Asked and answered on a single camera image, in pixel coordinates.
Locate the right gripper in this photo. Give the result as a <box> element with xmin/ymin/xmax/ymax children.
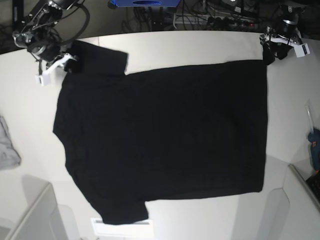
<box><xmin>27</xmin><ymin>38</ymin><xmax>82</xmax><ymax>74</ymax></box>

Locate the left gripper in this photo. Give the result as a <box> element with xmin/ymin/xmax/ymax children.
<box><xmin>262</xmin><ymin>17</ymin><xmax>300</xmax><ymax>66</ymax></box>

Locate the black T-shirt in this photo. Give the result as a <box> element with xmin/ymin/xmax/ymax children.
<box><xmin>53</xmin><ymin>41</ymin><xmax>268</xmax><ymax>225</ymax></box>

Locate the grey cloth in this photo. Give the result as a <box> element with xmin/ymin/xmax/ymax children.
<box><xmin>0</xmin><ymin>116</ymin><xmax>22</xmax><ymax>171</ymax></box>

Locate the white paper label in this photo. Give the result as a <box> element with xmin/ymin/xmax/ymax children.
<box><xmin>91</xmin><ymin>218</ymin><xmax>154</xmax><ymax>238</ymax></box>

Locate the black keyboard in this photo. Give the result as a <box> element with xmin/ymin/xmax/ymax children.
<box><xmin>306</xmin><ymin>173</ymin><xmax>320</xmax><ymax>201</ymax></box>

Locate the white power strip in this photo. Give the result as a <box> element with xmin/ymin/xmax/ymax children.
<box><xmin>172</xmin><ymin>13</ymin><xmax>259</xmax><ymax>32</ymax></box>

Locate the blue glue gun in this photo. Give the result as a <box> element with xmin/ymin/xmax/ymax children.
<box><xmin>307</xmin><ymin>128</ymin><xmax>320</xmax><ymax>173</ymax></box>

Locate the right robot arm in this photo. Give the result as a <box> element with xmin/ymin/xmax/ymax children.
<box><xmin>12</xmin><ymin>0</ymin><xmax>90</xmax><ymax>75</ymax></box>

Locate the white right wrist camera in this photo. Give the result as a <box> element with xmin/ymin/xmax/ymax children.
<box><xmin>35</xmin><ymin>53</ymin><xmax>79</xmax><ymax>87</ymax></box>

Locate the blue box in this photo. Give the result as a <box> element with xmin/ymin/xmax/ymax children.
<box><xmin>110</xmin><ymin>0</ymin><xmax>180</xmax><ymax>8</ymax></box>

